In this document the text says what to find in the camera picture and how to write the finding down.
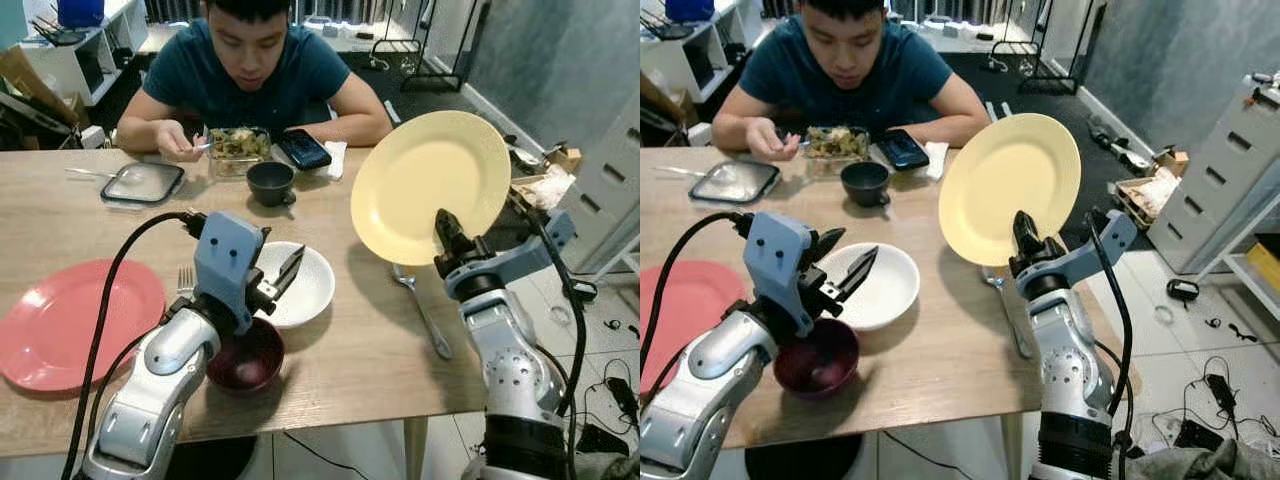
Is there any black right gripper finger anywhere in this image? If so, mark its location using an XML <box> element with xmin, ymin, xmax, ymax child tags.
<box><xmin>1012</xmin><ymin>208</ymin><xmax>1042</xmax><ymax>262</ymax></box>
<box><xmin>432</xmin><ymin>207</ymin><xmax>465</xmax><ymax>264</ymax></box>

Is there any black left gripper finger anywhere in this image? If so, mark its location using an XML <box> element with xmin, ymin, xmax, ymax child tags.
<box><xmin>811</xmin><ymin>227</ymin><xmax>848</xmax><ymax>270</ymax></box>
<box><xmin>827</xmin><ymin>246</ymin><xmax>880</xmax><ymax>305</ymax></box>
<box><xmin>270</xmin><ymin>245</ymin><xmax>307</xmax><ymax>305</ymax></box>

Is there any yellow round plate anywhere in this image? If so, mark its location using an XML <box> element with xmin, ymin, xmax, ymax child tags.
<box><xmin>937</xmin><ymin>112</ymin><xmax>1084</xmax><ymax>268</ymax></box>
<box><xmin>349</xmin><ymin>110</ymin><xmax>514</xmax><ymax>268</ymax></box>

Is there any white bowl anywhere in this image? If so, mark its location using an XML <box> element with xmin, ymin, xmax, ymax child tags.
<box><xmin>250</xmin><ymin>240</ymin><xmax>337</xmax><ymax>330</ymax></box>
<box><xmin>815</xmin><ymin>241</ymin><xmax>922</xmax><ymax>332</ymax></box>

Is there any metal spoon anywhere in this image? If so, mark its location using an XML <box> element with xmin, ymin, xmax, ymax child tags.
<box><xmin>392</xmin><ymin>262</ymin><xmax>454</xmax><ymax>362</ymax></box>
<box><xmin>982</xmin><ymin>264</ymin><xmax>1035</xmax><ymax>360</ymax></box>

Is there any dark red bowl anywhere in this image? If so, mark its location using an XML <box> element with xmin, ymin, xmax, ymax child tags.
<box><xmin>206</xmin><ymin>316</ymin><xmax>287</xmax><ymax>397</ymax></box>
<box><xmin>772</xmin><ymin>317</ymin><xmax>862</xmax><ymax>400</ymax></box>

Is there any black cup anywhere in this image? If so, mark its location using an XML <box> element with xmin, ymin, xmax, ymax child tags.
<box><xmin>839</xmin><ymin>160</ymin><xmax>894</xmax><ymax>209</ymax></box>
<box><xmin>245</xmin><ymin>159</ymin><xmax>299</xmax><ymax>209</ymax></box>

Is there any clear food container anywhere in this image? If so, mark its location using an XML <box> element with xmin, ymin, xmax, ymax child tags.
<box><xmin>802</xmin><ymin>124</ymin><xmax>872</xmax><ymax>163</ymax></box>
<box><xmin>204</xmin><ymin>126</ymin><xmax>274</xmax><ymax>182</ymax></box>

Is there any black rimmed container lid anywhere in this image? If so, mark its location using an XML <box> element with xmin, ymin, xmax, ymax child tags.
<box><xmin>99</xmin><ymin>159</ymin><xmax>187</xmax><ymax>209</ymax></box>
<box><xmin>687</xmin><ymin>159</ymin><xmax>782</xmax><ymax>206</ymax></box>

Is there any small cardboard box with paper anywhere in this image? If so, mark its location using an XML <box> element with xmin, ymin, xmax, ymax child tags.
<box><xmin>509</xmin><ymin>144</ymin><xmax>584</xmax><ymax>212</ymax></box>
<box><xmin>1111</xmin><ymin>147</ymin><xmax>1192</xmax><ymax>232</ymax></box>

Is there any black smartphone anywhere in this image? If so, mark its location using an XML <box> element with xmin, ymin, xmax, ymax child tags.
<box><xmin>872</xmin><ymin>127</ymin><xmax>932</xmax><ymax>172</ymax></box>
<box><xmin>271</xmin><ymin>127</ymin><xmax>334</xmax><ymax>172</ymax></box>

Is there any pink round plate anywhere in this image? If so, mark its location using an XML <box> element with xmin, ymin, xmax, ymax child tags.
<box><xmin>640</xmin><ymin>259</ymin><xmax>750</xmax><ymax>394</ymax></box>
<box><xmin>0</xmin><ymin>258</ymin><xmax>167</xmax><ymax>394</ymax></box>

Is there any person in dark shirt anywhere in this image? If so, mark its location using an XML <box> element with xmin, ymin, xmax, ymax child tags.
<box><xmin>711</xmin><ymin>0</ymin><xmax>994</xmax><ymax>163</ymax></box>
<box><xmin>114</xmin><ymin>0</ymin><xmax>394</xmax><ymax>164</ymax></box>

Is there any grey drawer cabinet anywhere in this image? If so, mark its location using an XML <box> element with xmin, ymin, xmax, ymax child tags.
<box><xmin>564</xmin><ymin>94</ymin><xmax>641</xmax><ymax>277</ymax></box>
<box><xmin>1144</xmin><ymin>71</ymin><xmax>1280</xmax><ymax>278</ymax></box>

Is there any light wooden table leg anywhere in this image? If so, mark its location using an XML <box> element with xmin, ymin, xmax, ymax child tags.
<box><xmin>999</xmin><ymin>411</ymin><xmax>1027</xmax><ymax>480</ymax></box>
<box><xmin>402</xmin><ymin>414</ymin><xmax>430</xmax><ymax>480</ymax></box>

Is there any black metal rack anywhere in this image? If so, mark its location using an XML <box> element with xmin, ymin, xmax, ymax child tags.
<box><xmin>369</xmin><ymin>0</ymin><xmax>492</xmax><ymax>94</ymax></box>
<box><xmin>984</xmin><ymin>0</ymin><xmax>1107</xmax><ymax>97</ymax></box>

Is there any white shelf unit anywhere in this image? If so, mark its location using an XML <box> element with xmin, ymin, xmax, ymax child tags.
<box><xmin>640</xmin><ymin>0</ymin><xmax>747</xmax><ymax>102</ymax></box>
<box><xmin>18</xmin><ymin>0</ymin><xmax>152</xmax><ymax>107</ymax></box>

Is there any grey cloth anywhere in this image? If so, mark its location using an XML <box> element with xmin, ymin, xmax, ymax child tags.
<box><xmin>574</xmin><ymin>449</ymin><xmax>641</xmax><ymax>480</ymax></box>
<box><xmin>1128</xmin><ymin>438</ymin><xmax>1280</xmax><ymax>480</ymax></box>

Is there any blue box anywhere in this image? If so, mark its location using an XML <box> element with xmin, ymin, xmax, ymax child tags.
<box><xmin>56</xmin><ymin>0</ymin><xmax>107</xmax><ymax>30</ymax></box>
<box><xmin>664</xmin><ymin>0</ymin><xmax>717</xmax><ymax>24</ymax></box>

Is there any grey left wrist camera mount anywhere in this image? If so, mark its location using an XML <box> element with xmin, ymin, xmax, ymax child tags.
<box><xmin>192</xmin><ymin>210</ymin><xmax>272</xmax><ymax>333</ymax></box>
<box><xmin>741</xmin><ymin>210</ymin><xmax>817</xmax><ymax>337</ymax></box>

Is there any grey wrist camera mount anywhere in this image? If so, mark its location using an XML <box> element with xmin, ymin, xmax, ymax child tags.
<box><xmin>741</xmin><ymin>210</ymin><xmax>817</xmax><ymax>337</ymax></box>
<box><xmin>192</xmin><ymin>210</ymin><xmax>272</xmax><ymax>333</ymax></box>
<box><xmin>445</xmin><ymin>210</ymin><xmax>579</xmax><ymax>302</ymax></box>
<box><xmin>1020</xmin><ymin>210</ymin><xmax>1140</xmax><ymax>301</ymax></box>

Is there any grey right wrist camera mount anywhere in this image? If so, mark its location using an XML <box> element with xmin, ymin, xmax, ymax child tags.
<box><xmin>445</xmin><ymin>210</ymin><xmax>579</xmax><ymax>302</ymax></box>
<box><xmin>1020</xmin><ymin>210</ymin><xmax>1140</xmax><ymax>301</ymax></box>

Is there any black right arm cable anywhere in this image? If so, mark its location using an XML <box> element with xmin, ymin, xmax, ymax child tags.
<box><xmin>1087</xmin><ymin>208</ymin><xmax>1138</xmax><ymax>480</ymax></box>
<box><xmin>504</xmin><ymin>188</ymin><xmax>593</xmax><ymax>423</ymax></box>

